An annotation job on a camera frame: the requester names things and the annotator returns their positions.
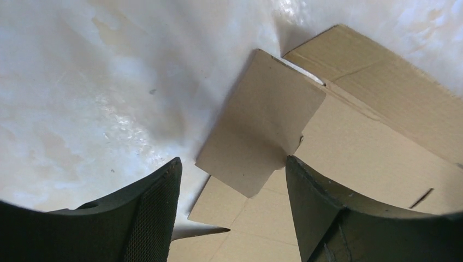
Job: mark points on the cardboard box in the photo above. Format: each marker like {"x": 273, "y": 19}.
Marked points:
{"x": 347, "y": 107}

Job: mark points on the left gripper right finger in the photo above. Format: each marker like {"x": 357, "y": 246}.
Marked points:
{"x": 335, "y": 223}

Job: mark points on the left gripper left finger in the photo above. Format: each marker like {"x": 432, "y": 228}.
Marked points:
{"x": 134, "y": 223}

